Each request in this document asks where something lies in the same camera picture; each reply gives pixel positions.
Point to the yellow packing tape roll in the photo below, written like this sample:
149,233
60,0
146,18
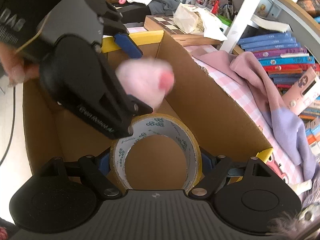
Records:
160,125

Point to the pink plush toy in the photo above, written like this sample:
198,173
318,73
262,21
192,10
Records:
145,80

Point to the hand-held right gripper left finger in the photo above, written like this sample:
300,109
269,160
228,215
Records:
104,165

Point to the person's left hand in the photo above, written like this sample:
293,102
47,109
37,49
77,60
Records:
15,66

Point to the yellow cardboard box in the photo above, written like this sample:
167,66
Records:
212,100

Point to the grey fluffy fabric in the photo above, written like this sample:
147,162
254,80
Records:
287,223

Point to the open paperback book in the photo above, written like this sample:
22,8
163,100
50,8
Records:
270,23

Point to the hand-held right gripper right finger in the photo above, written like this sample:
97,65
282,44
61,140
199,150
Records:
206,162

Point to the white bookshelf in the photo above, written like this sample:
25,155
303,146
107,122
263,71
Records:
240,17

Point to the pink cylindrical device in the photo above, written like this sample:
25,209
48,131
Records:
305,90

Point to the row of colourful books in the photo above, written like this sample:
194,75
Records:
275,55

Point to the grey garment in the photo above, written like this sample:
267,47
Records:
162,5

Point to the wooden chessboard box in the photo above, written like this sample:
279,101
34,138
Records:
160,23

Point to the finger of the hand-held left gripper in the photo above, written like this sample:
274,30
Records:
127,43
130,105

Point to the pink and purple cloth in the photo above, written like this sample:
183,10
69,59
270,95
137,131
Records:
250,70

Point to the red bottle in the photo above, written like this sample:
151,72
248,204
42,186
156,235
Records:
216,5

